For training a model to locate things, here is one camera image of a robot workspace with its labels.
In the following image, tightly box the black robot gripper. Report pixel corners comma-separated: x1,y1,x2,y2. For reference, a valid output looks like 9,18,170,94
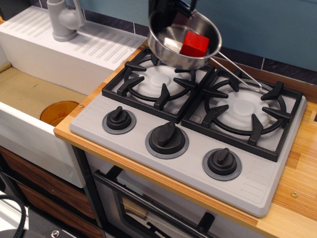
148,0,197,32

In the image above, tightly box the small stainless steel pan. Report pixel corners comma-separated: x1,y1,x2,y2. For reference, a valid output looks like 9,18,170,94
148,8,264,71

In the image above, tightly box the red wooden cube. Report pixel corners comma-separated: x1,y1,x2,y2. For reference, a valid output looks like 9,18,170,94
179,31,210,57

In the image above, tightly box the black left stove knob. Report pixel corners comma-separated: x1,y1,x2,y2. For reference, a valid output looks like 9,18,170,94
102,106,136,135

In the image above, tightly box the black stove knob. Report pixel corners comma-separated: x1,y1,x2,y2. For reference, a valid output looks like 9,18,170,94
202,148,242,181
145,122,189,160
102,106,136,135

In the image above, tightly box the black middle stove knob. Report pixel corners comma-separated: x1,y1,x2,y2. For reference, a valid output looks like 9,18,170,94
145,122,189,160

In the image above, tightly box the grey toy stove top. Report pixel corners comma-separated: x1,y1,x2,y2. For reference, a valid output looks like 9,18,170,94
69,48,307,217

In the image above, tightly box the black right stove knob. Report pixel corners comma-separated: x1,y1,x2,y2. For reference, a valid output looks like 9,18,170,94
202,148,242,181

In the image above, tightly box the black left burner grate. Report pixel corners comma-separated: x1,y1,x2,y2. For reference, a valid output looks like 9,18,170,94
102,47,215,123

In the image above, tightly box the black burner grate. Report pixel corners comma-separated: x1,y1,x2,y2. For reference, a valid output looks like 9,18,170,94
102,47,215,123
181,68,307,162

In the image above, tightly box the grey toy faucet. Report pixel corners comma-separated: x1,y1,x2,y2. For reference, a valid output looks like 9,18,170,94
47,0,85,42

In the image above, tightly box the white toy sink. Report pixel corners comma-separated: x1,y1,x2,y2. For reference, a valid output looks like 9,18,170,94
0,6,146,188

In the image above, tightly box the black right burner grate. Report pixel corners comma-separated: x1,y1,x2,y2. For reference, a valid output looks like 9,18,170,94
181,68,307,162

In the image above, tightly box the orange plastic sink drain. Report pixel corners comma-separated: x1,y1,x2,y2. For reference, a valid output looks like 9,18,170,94
40,101,79,126

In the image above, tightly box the toy oven door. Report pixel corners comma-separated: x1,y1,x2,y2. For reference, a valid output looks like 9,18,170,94
86,154,261,238

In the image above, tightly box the wooden drawer front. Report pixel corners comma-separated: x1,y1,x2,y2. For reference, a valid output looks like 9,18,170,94
0,147,103,238

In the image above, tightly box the black oven door handle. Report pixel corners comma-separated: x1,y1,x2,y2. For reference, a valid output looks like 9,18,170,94
93,167,214,238

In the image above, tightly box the black braided cable foreground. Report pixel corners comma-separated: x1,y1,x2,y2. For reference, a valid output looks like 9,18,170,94
0,194,27,238

